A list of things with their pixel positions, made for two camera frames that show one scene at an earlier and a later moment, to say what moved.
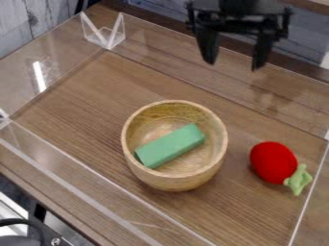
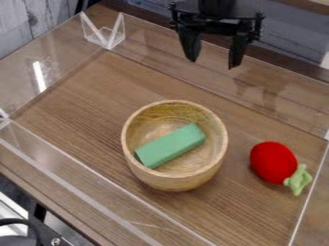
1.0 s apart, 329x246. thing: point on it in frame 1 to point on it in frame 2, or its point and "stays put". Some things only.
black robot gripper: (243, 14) to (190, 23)
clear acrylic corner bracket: (106, 37) stays put
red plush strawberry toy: (275, 163) stays put
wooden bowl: (154, 120) stays put
